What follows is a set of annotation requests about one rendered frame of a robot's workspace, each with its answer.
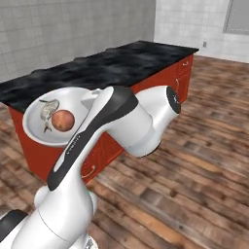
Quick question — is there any red island cabinet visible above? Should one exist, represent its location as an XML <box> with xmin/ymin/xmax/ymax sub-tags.
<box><xmin>8</xmin><ymin>53</ymin><xmax>195</xmax><ymax>185</ymax></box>

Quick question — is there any grey framed window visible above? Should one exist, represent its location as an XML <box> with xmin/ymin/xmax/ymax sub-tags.
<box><xmin>222</xmin><ymin>0</ymin><xmax>249</xmax><ymax>36</ymax></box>

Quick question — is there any red-brown onion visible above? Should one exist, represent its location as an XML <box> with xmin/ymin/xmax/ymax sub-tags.
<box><xmin>51</xmin><ymin>109</ymin><xmax>76</xmax><ymax>133</ymax></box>

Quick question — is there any white bowl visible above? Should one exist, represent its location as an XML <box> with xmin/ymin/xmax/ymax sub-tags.
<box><xmin>21</xmin><ymin>87</ymin><xmax>98</xmax><ymax>148</ymax></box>

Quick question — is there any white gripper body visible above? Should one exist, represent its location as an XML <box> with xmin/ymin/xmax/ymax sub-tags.
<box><xmin>80</xmin><ymin>88</ymin><xmax>105</xmax><ymax>111</ymax></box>

